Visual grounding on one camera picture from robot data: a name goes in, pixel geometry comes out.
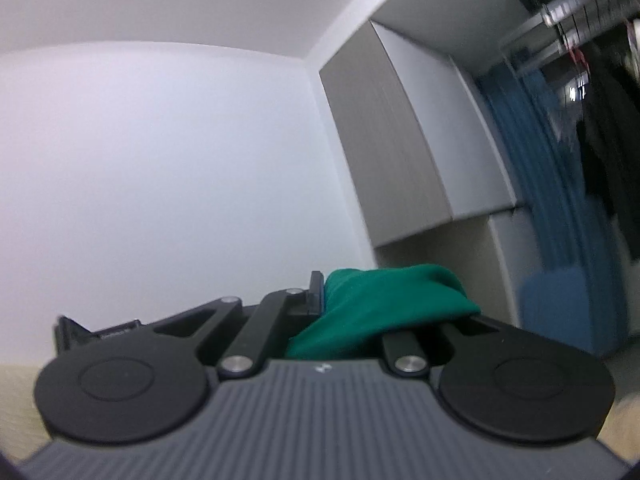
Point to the green hoodie sweatshirt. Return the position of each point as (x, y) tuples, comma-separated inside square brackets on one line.
[(363, 304)]

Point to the dark hanging clothes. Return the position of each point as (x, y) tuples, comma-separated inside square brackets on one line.
[(609, 141)]

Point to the beige quilted headboard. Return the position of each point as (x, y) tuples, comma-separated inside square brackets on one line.
[(22, 429)]

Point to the blue curtain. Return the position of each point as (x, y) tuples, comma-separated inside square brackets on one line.
[(571, 228)]

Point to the grey white wardrobe cabinet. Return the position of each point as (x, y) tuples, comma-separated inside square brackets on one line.
[(433, 183)]

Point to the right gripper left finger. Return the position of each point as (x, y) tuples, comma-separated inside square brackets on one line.
[(280, 316)]

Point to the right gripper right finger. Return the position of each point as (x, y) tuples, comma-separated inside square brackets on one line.
[(414, 351)]

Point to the metal clothes rack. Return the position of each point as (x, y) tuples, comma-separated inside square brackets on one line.
[(560, 27)]

